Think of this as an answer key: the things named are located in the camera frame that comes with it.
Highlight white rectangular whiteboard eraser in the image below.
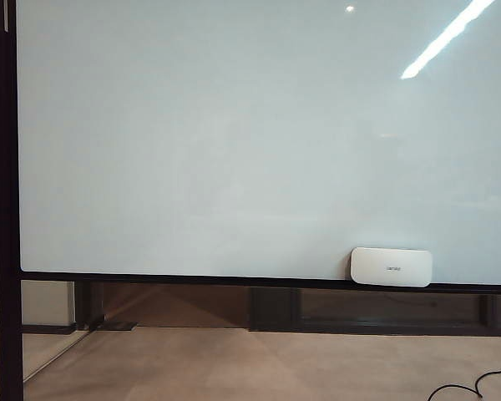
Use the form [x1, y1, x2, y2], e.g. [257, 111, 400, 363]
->
[349, 246, 434, 289]

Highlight white whiteboard panel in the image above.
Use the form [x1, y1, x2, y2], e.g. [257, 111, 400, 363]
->
[15, 0, 501, 287]

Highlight large white whiteboard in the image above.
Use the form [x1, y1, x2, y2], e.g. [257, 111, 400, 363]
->
[0, 0, 501, 401]

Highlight black floor cable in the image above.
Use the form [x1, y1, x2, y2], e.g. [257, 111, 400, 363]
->
[427, 363, 501, 401]

